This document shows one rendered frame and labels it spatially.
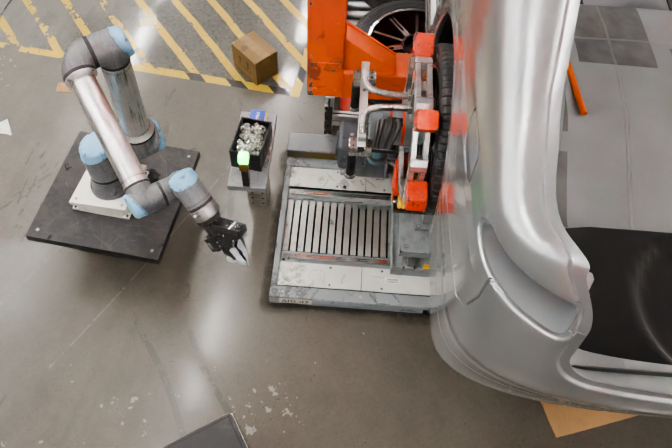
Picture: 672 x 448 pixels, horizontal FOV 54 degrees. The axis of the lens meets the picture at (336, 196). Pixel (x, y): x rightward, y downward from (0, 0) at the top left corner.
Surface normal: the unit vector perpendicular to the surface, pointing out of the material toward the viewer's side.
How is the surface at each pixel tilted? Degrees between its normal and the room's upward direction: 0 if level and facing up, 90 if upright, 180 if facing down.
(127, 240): 0
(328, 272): 0
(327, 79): 90
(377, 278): 0
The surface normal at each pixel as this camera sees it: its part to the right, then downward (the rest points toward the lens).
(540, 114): -0.26, -0.38
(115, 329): 0.04, -0.55
